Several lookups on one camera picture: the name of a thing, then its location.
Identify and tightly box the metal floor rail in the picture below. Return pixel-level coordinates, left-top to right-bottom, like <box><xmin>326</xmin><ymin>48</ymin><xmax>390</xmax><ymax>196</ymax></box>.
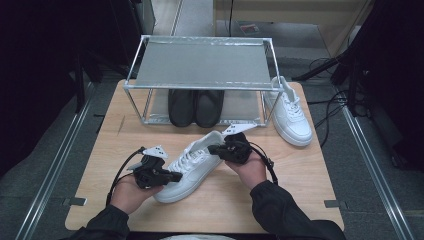
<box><xmin>341</xmin><ymin>106</ymin><xmax>416</xmax><ymax>240</ymax></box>
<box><xmin>14</xmin><ymin>83</ymin><xmax>96</xmax><ymax>240</ymax></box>

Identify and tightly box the black slipper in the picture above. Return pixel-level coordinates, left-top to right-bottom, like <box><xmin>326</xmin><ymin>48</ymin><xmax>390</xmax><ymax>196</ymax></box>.
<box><xmin>167</xmin><ymin>89</ymin><xmax>196</xmax><ymax>128</ymax></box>
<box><xmin>194</xmin><ymin>89</ymin><xmax>225</xmax><ymax>129</ymax></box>

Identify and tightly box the hand-held gripper cable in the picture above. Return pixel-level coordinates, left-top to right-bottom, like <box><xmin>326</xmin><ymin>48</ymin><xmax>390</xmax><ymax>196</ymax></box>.
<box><xmin>105</xmin><ymin>146</ymin><xmax>147</xmax><ymax>207</ymax></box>
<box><xmin>248</xmin><ymin>141</ymin><xmax>279</xmax><ymax>186</ymax></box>

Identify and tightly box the black tripod stand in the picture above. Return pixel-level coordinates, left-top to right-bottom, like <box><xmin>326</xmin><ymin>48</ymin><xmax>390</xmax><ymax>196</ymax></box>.
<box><xmin>293</xmin><ymin>46</ymin><xmax>368</xmax><ymax>118</ymax></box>

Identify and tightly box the grey table bracket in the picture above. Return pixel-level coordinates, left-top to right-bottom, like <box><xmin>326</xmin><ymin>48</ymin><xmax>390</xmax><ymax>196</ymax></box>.
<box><xmin>323</xmin><ymin>199</ymin><xmax>344</xmax><ymax>209</ymax></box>
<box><xmin>63</xmin><ymin>197</ymin><xmax>88</xmax><ymax>207</ymax></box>

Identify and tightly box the black floor cable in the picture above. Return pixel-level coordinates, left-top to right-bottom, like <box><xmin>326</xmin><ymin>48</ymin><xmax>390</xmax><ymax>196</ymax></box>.
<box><xmin>308</xmin><ymin>57</ymin><xmax>338</xmax><ymax>79</ymax></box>
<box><xmin>306</xmin><ymin>89</ymin><xmax>349</xmax><ymax>148</ymax></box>

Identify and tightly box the person's right hand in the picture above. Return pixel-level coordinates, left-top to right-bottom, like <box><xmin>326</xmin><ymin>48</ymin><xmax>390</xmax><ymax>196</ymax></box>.
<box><xmin>224</xmin><ymin>156</ymin><xmax>268</xmax><ymax>191</ymax></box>

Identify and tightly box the black stand post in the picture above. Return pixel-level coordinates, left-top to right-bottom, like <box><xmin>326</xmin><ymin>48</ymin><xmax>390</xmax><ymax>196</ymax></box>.
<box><xmin>73</xmin><ymin>49</ymin><xmax>104</xmax><ymax>114</ymax></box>

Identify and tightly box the white sneaker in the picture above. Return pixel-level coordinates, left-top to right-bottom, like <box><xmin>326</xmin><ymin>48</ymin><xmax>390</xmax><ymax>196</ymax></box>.
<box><xmin>264</xmin><ymin>75</ymin><xmax>314</xmax><ymax>148</ymax></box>
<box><xmin>153</xmin><ymin>129</ymin><xmax>226</xmax><ymax>204</ymax></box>

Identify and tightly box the metal shoe rack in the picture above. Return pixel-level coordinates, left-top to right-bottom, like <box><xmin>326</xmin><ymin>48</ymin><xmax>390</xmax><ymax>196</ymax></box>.
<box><xmin>123</xmin><ymin>34</ymin><xmax>286</xmax><ymax>128</ymax></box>

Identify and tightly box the red label card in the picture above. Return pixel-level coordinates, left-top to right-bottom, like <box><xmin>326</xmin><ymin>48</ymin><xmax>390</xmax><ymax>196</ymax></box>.
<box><xmin>239</xmin><ymin>23</ymin><xmax>261</xmax><ymax>37</ymax></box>

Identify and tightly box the person's left hand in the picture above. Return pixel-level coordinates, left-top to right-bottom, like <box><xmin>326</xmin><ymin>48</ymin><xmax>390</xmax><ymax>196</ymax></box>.
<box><xmin>109</xmin><ymin>179</ymin><xmax>164</xmax><ymax>215</ymax></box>

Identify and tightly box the left hand-held gripper cable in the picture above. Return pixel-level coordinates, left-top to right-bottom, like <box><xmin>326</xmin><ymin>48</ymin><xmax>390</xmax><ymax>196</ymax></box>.
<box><xmin>105</xmin><ymin>146</ymin><xmax>147</xmax><ymax>207</ymax></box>

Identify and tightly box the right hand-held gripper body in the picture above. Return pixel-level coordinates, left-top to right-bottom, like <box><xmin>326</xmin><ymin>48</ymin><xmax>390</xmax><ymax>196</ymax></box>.
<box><xmin>221</xmin><ymin>123</ymin><xmax>258</xmax><ymax>165</ymax></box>

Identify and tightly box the black curtain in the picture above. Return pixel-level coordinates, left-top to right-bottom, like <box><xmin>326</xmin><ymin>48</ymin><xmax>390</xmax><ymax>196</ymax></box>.
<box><xmin>0</xmin><ymin>0</ymin><xmax>141</xmax><ymax>178</ymax></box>
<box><xmin>346</xmin><ymin>0</ymin><xmax>424</xmax><ymax>171</ymax></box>

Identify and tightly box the right hand-held gripper cable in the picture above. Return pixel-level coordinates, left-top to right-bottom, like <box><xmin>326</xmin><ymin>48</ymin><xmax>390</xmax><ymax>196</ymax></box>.
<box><xmin>248</xmin><ymin>141</ymin><xmax>279</xmax><ymax>186</ymax></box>

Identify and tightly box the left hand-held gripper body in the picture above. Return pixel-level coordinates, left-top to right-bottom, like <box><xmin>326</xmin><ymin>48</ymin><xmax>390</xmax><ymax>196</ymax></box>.
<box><xmin>127</xmin><ymin>144</ymin><xmax>169</xmax><ymax>190</ymax></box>

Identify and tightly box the person's white clothing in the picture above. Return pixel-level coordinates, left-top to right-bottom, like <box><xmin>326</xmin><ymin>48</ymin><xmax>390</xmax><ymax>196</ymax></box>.
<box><xmin>159</xmin><ymin>234</ymin><xmax>236</xmax><ymax>240</ymax></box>

